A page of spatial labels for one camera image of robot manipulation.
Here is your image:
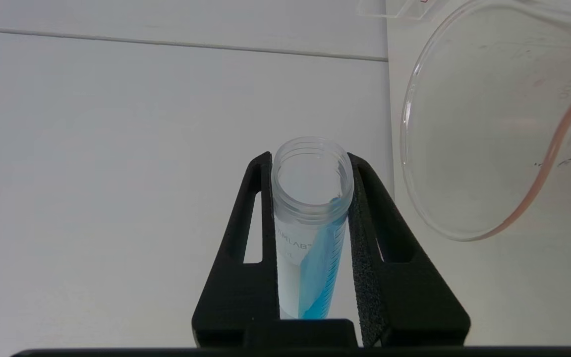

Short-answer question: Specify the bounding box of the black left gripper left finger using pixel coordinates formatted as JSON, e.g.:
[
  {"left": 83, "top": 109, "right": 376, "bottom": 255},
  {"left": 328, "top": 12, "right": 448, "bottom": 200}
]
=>
[{"left": 191, "top": 151, "right": 281, "bottom": 348}]

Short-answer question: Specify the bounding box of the blue pigment test tube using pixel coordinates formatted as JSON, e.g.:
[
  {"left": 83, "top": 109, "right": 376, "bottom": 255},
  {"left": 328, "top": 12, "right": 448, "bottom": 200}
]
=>
[{"left": 272, "top": 137, "right": 355, "bottom": 320}]

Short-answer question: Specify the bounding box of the clear glass beaker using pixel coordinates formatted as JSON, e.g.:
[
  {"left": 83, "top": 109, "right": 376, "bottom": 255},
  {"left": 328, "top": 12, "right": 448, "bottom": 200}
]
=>
[{"left": 400, "top": 0, "right": 571, "bottom": 242}]

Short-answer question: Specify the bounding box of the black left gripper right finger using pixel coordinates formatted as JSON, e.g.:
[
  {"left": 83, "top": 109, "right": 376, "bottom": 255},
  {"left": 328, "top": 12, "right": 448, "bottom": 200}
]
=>
[{"left": 347, "top": 153, "right": 471, "bottom": 347}]

